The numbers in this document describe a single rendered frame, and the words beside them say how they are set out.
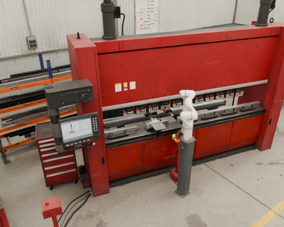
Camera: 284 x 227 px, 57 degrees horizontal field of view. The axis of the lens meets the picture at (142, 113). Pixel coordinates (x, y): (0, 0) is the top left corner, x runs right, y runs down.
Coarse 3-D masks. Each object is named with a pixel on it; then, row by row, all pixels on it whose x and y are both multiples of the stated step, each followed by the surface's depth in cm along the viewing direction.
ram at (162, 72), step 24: (168, 48) 362; (192, 48) 376; (216, 48) 391; (240, 48) 407; (264, 48) 425; (120, 72) 352; (144, 72) 365; (168, 72) 379; (192, 72) 394; (216, 72) 411; (240, 72) 428; (264, 72) 447; (120, 96) 368; (144, 96) 382
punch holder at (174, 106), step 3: (171, 99) 408; (174, 99) 404; (177, 99) 405; (180, 99) 408; (171, 102) 410; (177, 102) 408; (180, 102) 410; (171, 105) 413; (174, 105) 408; (177, 105) 410; (180, 105) 413; (174, 108) 411
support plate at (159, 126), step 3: (159, 120) 413; (150, 123) 404; (153, 123) 404; (156, 123) 404; (159, 123) 404; (162, 123) 404; (153, 126) 397; (156, 126) 397; (159, 126) 396; (162, 126) 396; (156, 129) 388; (159, 129) 388; (162, 129) 390
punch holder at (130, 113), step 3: (123, 108) 378; (126, 108) 380; (129, 108) 381; (132, 108) 383; (126, 111) 382; (129, 111) 384; (132, 111) 386; (123, 114) 386; (126, 114) 384; (129, 114) 386; (132, 114) 387; (126, 117) 386
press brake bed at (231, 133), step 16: (208, 128) 442; (224, 128) 456; (240, 128) 471; (256, 128) 487; (112, 144) 386; (128, 144) 396; (144, 144) 407; (160, 144) 419; (208, 144) 459; (224, 144) 474; (240, 144) 495; (112, 160) 398; (128, 160) 410; (144, 160) 421; (160, 160) 434; (192, 160) 472; (208, 160) 479; (112, 176) 415; (128, 176) 433; (144, 176) 438
